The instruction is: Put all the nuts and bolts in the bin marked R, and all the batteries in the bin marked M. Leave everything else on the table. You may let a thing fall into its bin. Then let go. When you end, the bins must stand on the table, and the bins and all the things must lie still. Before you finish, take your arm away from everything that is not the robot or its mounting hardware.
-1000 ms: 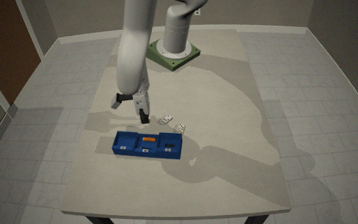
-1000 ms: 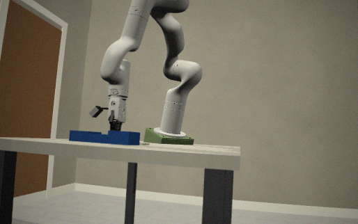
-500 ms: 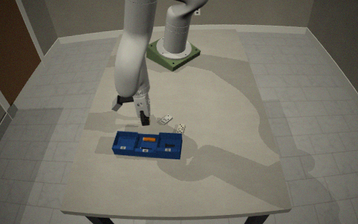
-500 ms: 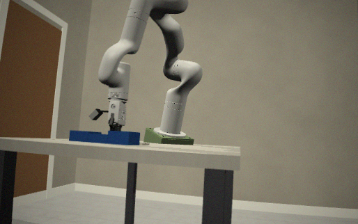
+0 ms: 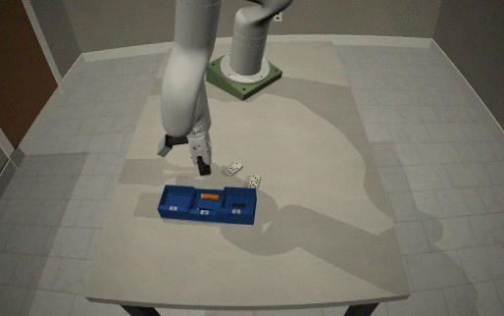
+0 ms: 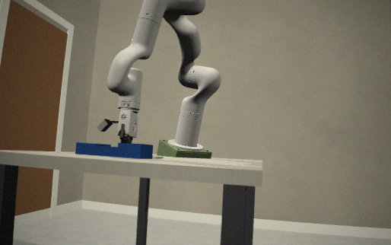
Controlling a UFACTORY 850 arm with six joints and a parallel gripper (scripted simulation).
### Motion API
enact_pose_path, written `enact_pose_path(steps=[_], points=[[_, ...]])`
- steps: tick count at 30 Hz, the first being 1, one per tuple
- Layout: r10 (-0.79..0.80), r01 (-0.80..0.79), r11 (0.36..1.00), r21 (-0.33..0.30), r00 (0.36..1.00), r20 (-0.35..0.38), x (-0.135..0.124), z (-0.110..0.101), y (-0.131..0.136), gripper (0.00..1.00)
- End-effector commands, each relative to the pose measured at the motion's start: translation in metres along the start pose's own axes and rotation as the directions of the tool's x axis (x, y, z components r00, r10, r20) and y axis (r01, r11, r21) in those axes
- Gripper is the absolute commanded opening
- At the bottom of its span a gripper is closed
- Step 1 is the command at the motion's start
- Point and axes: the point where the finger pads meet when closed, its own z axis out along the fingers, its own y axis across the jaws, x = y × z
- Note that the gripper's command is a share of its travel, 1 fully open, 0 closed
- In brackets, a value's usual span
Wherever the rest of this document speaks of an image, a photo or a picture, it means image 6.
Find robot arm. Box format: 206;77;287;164
107;0;221;151

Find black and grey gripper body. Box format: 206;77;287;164
118;109;138;138

